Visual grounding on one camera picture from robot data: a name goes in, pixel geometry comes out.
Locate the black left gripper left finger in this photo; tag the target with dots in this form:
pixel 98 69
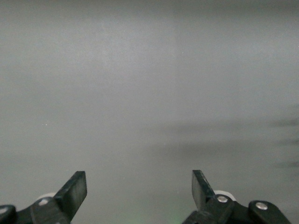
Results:
pixel 72 193

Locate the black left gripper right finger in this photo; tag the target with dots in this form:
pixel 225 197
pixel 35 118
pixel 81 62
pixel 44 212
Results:
pixel 201 193

